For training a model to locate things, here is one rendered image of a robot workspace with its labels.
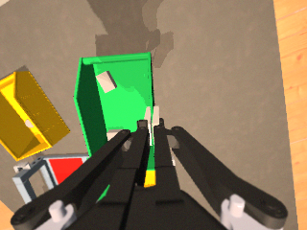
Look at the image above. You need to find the green bin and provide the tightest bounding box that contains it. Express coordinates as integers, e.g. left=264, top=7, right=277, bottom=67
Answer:
left=74, top=53, right=154, bottom=157

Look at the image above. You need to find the small beige block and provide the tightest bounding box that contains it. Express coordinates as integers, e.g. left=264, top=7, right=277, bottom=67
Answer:
left=96, top=71, right=118, bottom=93
left=106, top=129, right=123, bottom=141

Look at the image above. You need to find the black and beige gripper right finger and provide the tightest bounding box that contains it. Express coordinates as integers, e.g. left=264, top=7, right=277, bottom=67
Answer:
left=153, top=106, right=288, bottom=230

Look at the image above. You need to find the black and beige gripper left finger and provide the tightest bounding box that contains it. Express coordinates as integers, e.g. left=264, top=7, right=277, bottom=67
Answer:
left=10, top=106, right=153, bottom=230

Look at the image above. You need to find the yellow bin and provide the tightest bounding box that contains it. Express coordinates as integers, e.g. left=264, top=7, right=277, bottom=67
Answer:
left=0, top=74, right=71, bottom=161

